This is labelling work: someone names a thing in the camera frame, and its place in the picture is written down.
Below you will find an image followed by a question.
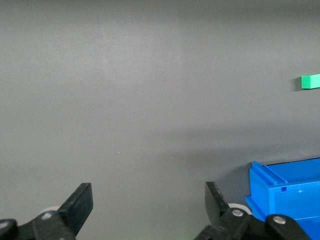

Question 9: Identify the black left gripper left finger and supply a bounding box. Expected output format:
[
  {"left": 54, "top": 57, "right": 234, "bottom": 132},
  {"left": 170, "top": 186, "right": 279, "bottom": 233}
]
[{"left": 32, "top": 182, "right": 94, "bottom": 240}]

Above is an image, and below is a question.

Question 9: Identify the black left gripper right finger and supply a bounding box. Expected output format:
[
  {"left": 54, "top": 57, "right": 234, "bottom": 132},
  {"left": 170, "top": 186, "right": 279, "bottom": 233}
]
[{"left": 193, "top": 181, "right": 251, "bottom": 240}]

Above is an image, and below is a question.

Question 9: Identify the green cube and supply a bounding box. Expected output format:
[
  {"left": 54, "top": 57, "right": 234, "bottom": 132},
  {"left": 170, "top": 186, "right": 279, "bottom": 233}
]
[{"left": 300, "top": 73, "right": 320, "bottom": 90}]

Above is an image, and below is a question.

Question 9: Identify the blue plastic bin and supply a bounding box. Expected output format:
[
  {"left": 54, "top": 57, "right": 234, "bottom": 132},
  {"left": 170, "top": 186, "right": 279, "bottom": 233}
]
[{"left": 244, "top": 157, "right": 320, "bottom": 240}]

